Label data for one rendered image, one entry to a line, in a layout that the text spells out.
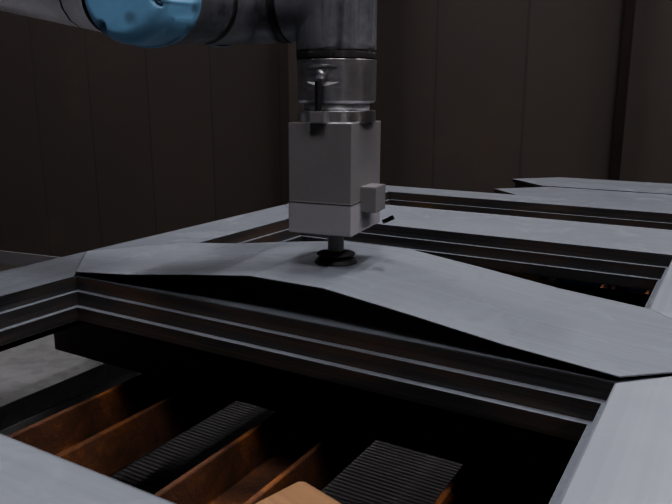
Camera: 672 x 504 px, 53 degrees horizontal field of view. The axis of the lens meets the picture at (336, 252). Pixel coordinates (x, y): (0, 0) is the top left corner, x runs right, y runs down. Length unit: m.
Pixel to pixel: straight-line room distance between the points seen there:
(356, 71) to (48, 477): 0.41
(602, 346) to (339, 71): 0.32
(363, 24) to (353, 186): 0.14
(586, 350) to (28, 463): 0.39
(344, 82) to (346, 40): 0.04
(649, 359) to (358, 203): 0.28
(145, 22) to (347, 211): 0.23
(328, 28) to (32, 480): 0.43
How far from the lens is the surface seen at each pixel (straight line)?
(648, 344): 0.59
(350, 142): 0.61
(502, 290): 0.66
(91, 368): 1.03
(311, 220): 0.64
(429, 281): 0.64
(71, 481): 0.40
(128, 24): 0.55
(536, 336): 0.56
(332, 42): 0.63
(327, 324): 0.60
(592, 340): 0.58
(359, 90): 0.63
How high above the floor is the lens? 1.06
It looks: 13 degrees down
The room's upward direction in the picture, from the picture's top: straight up
